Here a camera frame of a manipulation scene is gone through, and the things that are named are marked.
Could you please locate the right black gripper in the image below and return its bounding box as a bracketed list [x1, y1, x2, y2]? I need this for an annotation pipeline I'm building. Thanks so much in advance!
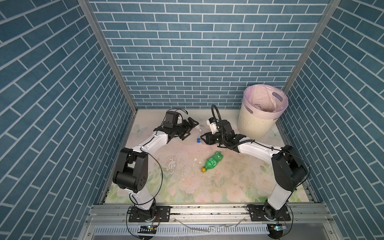
[200, 131, 228, 145]

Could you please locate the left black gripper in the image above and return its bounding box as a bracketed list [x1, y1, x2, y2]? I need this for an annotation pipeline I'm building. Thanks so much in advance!
[171, 116, 198, 140]

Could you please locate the clear slim bottle white cap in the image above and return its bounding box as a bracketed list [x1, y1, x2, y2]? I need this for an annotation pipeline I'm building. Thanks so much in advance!
[194, 125, 203, 134]

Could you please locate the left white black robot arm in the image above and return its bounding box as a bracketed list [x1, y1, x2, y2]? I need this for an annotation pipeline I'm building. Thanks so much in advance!
[113, 117, 199, 211]

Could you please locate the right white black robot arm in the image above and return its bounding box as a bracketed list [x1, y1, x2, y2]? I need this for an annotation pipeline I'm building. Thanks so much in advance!
[201, 118, 310, 213]

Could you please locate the cream bin with pink bag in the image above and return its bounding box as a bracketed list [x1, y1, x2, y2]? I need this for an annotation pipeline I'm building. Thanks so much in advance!
[237, 84, 289, 140]

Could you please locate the green plastic bottle yellow cap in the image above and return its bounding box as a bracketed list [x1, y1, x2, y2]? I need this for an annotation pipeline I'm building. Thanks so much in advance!
[201, 152, 224, 173]

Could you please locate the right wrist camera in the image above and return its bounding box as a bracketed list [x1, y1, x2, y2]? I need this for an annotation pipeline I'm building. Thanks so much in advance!
[207, 117, 219, 134]

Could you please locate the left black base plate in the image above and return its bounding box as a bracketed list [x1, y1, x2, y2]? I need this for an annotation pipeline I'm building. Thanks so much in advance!
[128, 206, 171, 223]

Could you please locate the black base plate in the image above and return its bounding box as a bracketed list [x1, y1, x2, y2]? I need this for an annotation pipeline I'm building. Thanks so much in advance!
[246, 204, 292, 222]
[128, 206, 171, 223]

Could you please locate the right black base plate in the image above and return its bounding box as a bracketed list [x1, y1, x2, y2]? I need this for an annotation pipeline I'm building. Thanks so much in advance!
[246, 204, 292, 222]

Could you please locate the aluminium mounting rail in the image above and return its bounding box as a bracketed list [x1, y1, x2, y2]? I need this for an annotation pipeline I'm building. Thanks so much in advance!
[80, 203, 342, 240]

